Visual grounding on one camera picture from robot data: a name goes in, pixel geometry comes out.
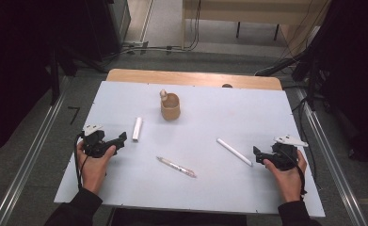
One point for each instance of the long white pen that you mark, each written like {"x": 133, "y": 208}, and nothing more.
{"x": 234, "y": 152}

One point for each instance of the black cabinet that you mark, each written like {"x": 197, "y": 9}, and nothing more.
{"x": 109, "y": 28}

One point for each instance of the clear pen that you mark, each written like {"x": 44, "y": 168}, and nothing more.
{"x": 176, "y": 167}

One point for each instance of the metal floor rail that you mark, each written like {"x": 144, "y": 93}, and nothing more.
{"x": 28, "y": 157}
{"x": 332, "y": 160}

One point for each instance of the wooden pen holder cup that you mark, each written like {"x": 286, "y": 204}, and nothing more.
{"x": 170, "y": 109}

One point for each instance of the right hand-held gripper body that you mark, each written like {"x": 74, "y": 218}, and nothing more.
{"x": 285, "y": 157}

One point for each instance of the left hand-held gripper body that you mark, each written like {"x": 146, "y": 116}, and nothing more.
{"x": 93, "y": 144}

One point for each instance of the person's dark clothing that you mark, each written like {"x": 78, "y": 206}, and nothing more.
{"x": 178, "y": 219}

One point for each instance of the wooden table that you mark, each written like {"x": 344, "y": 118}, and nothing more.
{"x": 188, "y": 77}

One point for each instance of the short white tube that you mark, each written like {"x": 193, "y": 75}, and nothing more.
{"x": 137, "y": 128}

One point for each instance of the person's left hand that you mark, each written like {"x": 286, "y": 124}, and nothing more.
{"x": 93, "y": 171}

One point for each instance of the black metal stand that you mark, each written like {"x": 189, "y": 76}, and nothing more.
{"x": 55, "y": 78}
{"x": 312, "y": 81}

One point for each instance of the light wooden desk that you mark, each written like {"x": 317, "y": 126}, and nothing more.
{"x": 250, "y": 12}

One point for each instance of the dark curtain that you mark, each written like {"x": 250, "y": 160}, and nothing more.
{"x": 12, "y": 69}
{"x": 357, "y": 78}

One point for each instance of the person's right hand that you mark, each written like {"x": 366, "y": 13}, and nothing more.
{"x": 290, "y": 182}

